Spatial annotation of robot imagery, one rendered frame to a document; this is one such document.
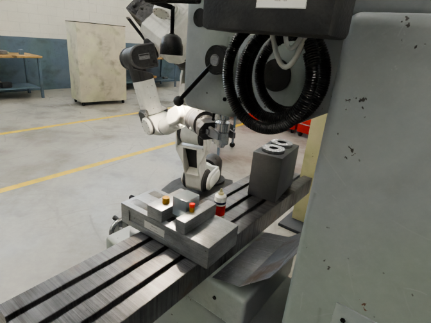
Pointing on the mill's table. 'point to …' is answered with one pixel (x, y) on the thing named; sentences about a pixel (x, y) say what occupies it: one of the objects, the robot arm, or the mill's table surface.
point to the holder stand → (272, 169)
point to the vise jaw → (160, 213)
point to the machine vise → (183, 229)
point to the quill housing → (211, 91)
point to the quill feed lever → (213, 58)
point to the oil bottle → (220, 203)
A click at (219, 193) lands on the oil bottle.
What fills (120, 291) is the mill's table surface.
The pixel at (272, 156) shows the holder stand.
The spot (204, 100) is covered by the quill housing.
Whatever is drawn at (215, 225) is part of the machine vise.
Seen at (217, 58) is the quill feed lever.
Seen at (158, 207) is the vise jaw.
